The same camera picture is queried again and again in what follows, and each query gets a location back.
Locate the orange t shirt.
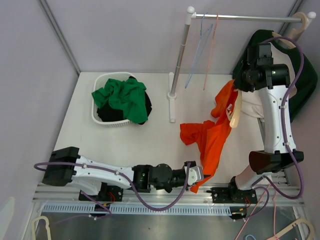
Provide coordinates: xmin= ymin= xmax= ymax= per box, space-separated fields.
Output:
xmin=180 ymin=80 xmax=238 ymax=193

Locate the blue wire hanger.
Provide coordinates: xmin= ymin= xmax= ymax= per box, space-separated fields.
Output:
xmin=184 ymin=12 xmax=213 ymax=89

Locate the pink wire hanger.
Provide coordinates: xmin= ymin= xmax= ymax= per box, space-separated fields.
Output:
xmin=203 ymin=13 xmax=219 ymax=91

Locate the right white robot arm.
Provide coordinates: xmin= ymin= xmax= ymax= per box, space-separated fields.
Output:
xmin=227 ymin=41 xmax=304 ymax=203

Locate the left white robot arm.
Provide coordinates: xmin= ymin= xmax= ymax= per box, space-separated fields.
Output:
xmin=42 ymin=146 xmax=204 ymax=201

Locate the white t shirt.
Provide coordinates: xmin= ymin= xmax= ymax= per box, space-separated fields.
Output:
xmin=241 ymin=95 xmax=264 ymax=119

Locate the dark green t shirt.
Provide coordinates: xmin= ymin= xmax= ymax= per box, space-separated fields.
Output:
xmin=242 ymin=29 xmax=318 ymax=122

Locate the beige hanger on floor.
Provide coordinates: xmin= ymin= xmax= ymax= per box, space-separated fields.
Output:
xmin=30 ymin=216 xmax=53 ymax=240

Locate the wooden hanger on floor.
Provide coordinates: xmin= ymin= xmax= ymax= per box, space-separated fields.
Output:
xmin=268 ymin=218 xmax=315 ymax=240

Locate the silver clothes rack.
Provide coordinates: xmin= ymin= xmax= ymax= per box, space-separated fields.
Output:
xmin=166 ymin=5 xmax=318 ymax=124

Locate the white perforated basket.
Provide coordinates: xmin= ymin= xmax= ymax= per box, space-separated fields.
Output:
xmin=91 ymin=71 xmax=137 ymax=129

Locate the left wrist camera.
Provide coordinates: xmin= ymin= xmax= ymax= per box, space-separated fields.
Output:
xmin=187 ymin=165 xmax=205 ymax=187

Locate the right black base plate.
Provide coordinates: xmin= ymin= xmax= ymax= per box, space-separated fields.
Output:
xmin=206 ymin=187 xmax=258 ymax=204

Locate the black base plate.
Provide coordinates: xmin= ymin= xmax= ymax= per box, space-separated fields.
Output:
xmin=206 ymin=187 xmax=258 ymax=204
xmin=89 ymin=183 xmax=124 ymax=202

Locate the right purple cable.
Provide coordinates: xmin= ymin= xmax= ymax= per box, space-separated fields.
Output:
xmin=249 ymin=36 xmax=306 ymax=223

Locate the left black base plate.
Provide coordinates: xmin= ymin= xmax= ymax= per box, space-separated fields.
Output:
xmin=89 ymin=183 xmax=124 ymax=202

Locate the pink cable on floor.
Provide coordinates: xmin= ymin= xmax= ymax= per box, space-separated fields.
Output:
xmin=234 ymin=183 xmax=279 ymax=240

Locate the white slotted cable duct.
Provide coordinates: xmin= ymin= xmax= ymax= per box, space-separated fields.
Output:
xmin=42 ymin=203 xmax=232 ymax=216

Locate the aluminium mounting rail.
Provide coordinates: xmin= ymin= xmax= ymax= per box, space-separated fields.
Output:
xmin=32 ymin=183 xmax=305 ymax=207

